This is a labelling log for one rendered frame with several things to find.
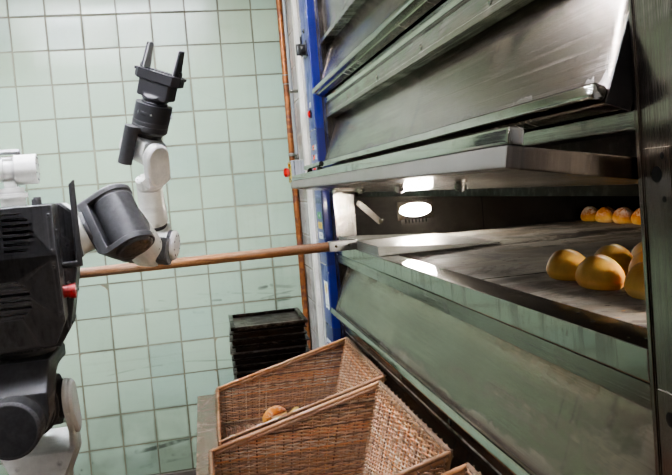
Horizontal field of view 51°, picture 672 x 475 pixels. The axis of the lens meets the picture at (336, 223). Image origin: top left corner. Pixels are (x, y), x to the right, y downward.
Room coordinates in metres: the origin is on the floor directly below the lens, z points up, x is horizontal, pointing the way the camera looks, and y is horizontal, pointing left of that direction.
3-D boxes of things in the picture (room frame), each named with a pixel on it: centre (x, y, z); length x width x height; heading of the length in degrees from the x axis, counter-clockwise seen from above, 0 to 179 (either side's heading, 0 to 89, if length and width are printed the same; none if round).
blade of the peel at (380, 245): (2.26, -0.23, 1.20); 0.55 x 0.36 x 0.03; 11
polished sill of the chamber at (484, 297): (1.66, -0.19, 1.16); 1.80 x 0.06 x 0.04; 11
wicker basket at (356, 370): (2.17, 0.18, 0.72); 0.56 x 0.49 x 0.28; 10
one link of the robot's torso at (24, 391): (1.47, 0.68, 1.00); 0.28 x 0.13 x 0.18; 11
